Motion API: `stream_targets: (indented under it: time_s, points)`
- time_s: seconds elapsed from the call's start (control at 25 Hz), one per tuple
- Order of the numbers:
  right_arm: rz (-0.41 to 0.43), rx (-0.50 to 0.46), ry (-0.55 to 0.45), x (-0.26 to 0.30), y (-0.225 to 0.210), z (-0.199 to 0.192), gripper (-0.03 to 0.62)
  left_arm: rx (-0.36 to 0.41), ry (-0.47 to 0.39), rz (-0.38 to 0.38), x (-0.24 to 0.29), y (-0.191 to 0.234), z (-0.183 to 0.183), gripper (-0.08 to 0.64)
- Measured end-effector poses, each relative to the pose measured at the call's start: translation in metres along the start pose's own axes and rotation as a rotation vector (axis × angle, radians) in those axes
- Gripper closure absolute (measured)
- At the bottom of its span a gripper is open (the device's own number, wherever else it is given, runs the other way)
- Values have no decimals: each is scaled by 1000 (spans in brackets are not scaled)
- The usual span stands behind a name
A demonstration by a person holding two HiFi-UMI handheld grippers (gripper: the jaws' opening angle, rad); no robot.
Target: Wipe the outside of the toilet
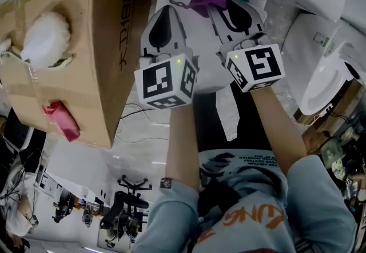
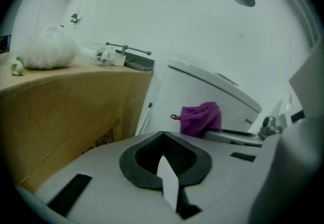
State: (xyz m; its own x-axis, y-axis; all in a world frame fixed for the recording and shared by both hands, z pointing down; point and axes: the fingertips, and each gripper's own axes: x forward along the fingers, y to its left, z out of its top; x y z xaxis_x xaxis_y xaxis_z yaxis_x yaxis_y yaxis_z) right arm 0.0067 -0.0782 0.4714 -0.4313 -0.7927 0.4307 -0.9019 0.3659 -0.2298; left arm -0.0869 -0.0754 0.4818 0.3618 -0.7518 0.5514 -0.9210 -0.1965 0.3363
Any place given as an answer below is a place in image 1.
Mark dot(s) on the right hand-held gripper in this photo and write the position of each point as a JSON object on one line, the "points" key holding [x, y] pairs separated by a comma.
{"points": [[257, 69]]}

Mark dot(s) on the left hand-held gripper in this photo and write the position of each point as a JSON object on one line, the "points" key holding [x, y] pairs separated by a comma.
{"points": [[163, 83]]}

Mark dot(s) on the white toilet with tank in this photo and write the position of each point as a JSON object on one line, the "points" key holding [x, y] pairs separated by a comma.
{"points": [[208, 80]]}

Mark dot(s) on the person's right forearm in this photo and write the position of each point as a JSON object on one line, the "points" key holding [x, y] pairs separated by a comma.
{"points": [[277, 132]]}

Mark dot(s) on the person's left forearm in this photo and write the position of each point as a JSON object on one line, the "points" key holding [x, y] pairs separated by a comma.
{"points": [[183, 146]]}

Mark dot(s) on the white tankless toilet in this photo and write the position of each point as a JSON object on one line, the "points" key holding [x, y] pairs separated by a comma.
{"points": [[317, 83]]}

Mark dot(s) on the person's left hand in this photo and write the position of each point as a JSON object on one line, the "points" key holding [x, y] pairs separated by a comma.
{"points": [[155, 57]]}

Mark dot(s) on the person's right hand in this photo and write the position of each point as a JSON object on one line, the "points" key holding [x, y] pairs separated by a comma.
{"points": [[254, 41]]}

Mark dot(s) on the large cardboard box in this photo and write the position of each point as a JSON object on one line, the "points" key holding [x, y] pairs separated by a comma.
{"points": [[94, 74]]}

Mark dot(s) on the person's black trousers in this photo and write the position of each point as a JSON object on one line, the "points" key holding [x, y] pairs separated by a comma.
{"points": [[251, 126]]}

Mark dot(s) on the white fluffy duster brush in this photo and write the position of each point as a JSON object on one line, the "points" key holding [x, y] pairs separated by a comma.
{"points": [[45, 40]]}

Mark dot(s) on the white power strip with plugs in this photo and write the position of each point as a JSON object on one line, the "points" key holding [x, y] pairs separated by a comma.
{"points": [[328, 107]]}

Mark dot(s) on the pink cloth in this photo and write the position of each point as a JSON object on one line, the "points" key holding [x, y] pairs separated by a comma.
{"points": [[64, 120]]}

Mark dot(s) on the dark wooden platform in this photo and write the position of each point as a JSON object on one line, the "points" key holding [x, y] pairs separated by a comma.
{"points": [[337, 114]]}

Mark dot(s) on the black office chair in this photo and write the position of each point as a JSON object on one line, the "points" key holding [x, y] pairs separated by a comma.
{"points": [[128, 206]]}

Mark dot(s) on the black lid with white rim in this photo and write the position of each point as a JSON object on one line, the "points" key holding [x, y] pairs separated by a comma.
{"points": [[17, 129]]}

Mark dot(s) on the white printed carton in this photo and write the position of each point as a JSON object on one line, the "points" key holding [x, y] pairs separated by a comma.
{"points": [[71, 189]]}

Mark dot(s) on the person's light blue shirt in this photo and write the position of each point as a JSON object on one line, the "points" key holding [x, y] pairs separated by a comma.
{"points": [[251, 206]]}

